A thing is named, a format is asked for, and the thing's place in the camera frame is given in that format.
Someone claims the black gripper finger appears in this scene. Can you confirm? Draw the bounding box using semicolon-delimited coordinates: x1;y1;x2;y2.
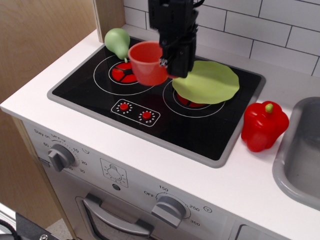
160;44;196;78

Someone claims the green toy pear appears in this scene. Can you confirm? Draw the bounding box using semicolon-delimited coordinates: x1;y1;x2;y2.
104;28;131;63

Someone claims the grey toy sink basin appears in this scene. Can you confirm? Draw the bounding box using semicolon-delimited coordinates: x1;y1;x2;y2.
272;97;320;210

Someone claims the black cable on floor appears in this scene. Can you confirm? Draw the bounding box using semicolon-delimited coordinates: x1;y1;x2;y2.
0;218;20;240

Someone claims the black toy stove cooktop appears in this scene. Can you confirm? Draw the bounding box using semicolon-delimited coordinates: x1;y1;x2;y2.
47;46;266;168

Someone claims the black equipment base with screw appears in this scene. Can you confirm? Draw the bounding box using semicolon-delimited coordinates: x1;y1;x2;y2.
15;212;58;240

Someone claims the grey timer knob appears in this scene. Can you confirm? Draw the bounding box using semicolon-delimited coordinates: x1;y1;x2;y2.
48;144;75;172

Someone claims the grey oven temperature knob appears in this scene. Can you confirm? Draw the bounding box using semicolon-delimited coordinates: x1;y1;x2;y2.
151;195;187;229

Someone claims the red left stove button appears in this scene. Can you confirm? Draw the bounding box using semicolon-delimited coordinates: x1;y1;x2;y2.
119;102;129;112

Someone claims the red plastic toy cup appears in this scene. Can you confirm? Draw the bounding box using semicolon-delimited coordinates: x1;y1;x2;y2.
128;40;178;86

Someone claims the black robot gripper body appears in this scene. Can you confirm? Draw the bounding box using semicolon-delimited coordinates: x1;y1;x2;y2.
148;0;198;50

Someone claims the green plastic toy plate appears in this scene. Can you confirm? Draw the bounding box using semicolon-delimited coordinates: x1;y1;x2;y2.
172;60;240;105

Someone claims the red stove button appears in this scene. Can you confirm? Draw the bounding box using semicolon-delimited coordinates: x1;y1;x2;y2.
119;102;129;112
141;111;152;121

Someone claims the red toy bell pepper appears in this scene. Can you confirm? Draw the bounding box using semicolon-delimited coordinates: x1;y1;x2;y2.
241;101;290;153

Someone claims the grey oven door handle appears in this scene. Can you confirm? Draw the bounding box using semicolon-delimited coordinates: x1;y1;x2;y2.
83;194;154;238

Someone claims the red right stove button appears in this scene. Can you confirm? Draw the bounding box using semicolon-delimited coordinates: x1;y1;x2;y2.
141;111;152;121

